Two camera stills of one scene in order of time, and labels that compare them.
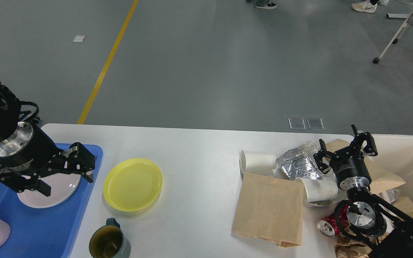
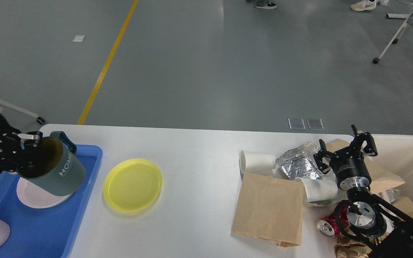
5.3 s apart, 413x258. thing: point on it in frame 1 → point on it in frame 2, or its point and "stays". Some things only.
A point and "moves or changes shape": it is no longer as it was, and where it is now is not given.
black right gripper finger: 356,143 stays
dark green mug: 108,241 moves or changes shape
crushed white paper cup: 317,190 stays
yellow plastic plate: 132,184 stays
